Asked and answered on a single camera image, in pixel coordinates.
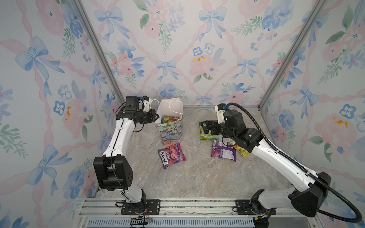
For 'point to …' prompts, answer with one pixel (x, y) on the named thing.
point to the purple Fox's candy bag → (171, 155)
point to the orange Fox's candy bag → (166, 119)
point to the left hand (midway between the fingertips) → (159, 114)
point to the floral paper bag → (170, 111)
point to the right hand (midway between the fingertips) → (207, 121)
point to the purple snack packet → (222, 148)
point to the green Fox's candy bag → (204, 136)
